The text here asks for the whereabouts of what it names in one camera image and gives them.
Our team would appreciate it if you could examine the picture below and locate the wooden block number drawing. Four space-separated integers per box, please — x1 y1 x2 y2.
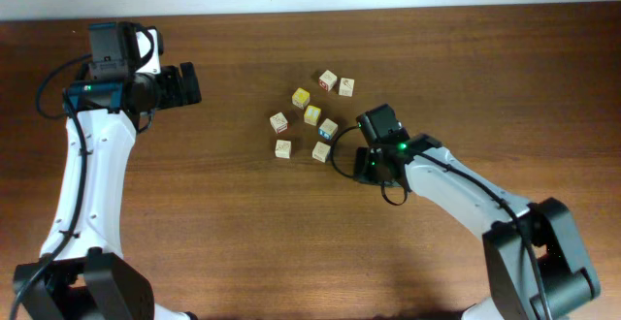
311 142 331 163

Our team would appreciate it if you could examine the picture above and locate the wooden block blue side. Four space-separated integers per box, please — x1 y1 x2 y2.
318 118 339 141

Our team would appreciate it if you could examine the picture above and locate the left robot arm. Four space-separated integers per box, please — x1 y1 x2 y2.
10 21 202 319

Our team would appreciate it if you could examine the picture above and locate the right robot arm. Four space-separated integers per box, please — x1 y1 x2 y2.
354 105 601 319

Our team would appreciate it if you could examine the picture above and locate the plain wooden block top right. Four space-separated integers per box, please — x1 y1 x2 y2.
339 78 355 97

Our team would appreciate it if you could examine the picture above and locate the yellow block with blue bars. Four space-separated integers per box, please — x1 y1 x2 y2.
304 105 321 126

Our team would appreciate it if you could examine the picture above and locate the block with red side top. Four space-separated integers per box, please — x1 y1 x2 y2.
318 70 338 91

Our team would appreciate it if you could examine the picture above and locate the wooden block fish drawing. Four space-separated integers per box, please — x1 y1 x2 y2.
275 140 292 159

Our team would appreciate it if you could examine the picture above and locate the yellow topped block upper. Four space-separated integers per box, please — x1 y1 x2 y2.
291 88 311 110

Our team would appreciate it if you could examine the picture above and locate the wooden block red bordered left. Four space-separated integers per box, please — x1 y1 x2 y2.
270 112 288 134

